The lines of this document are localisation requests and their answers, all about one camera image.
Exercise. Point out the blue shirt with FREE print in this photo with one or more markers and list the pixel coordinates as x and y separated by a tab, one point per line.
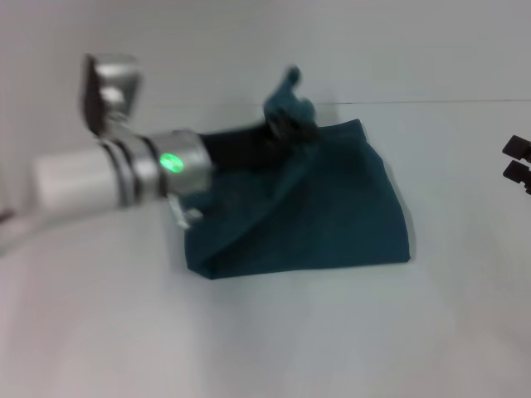
315	199

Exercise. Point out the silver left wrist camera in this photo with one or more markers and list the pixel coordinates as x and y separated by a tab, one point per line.
110	95

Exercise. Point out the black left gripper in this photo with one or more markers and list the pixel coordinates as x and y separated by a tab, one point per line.
240	147

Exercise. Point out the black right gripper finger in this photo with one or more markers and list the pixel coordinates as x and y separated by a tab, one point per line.
517	171
517	146

